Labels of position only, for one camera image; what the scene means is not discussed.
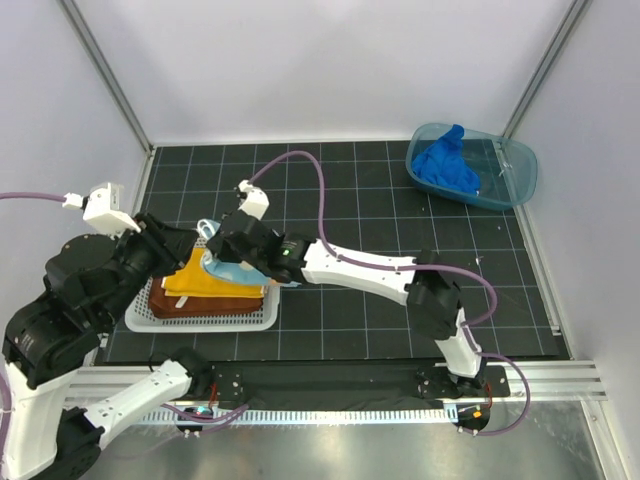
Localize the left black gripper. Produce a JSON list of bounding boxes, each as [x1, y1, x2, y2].
[[99, 209, 201, 325]]

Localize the light blue polka-dot towel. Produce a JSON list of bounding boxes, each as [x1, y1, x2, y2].
[[197, 218, 303, 288]]

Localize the blue patterned towel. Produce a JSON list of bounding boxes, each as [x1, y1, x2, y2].
[[161, 247, 264, 299]]

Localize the brown towel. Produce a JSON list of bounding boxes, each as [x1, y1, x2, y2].
[[148, 279, 263, 319]]

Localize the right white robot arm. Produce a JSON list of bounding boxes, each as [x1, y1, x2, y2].
[[197, 210, 487, 397]]

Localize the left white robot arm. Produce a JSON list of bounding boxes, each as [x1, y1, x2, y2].
[[1, 213, 213, 479]]

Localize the white perforated plastic basket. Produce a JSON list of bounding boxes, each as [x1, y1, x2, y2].
[[123, 228, 281, 335]]

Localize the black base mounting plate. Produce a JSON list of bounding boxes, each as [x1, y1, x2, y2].
[[214, 359, 511, 411]]

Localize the bright blue cloth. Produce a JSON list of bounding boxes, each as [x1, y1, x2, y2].
[[411, 124, 481, 195]]

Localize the blue plastic tub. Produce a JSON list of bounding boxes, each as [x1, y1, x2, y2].
[[405, 123, 538, 211]]

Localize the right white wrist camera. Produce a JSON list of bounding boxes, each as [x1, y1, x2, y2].
[[237, 180, 270, 220]]

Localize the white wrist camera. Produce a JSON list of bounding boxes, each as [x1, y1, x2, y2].
[[62, 182, 141, 237], [237, 180, 270, 220]]

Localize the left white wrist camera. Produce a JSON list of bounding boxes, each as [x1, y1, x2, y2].
[[62, 182, 141, 237]]

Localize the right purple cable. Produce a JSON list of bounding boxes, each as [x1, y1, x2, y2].
[[238, 150, 532, 439]]

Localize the aluminium front rail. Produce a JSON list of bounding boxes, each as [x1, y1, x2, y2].
[[65, 360, 606, 405]]

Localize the slotted cable duct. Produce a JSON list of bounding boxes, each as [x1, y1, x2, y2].
[[139, 405, 458, 426]]

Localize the left aluminium frame post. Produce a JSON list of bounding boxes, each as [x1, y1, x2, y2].
[[57, 0, 153, 155]]

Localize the aluminium frame post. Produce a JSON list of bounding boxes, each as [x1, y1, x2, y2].
[[502, 0, 592, 138], [57, 0, 153, 155]]

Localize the right aluminium frame post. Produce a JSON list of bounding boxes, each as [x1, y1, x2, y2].
[[502, 0, 592, 138]]

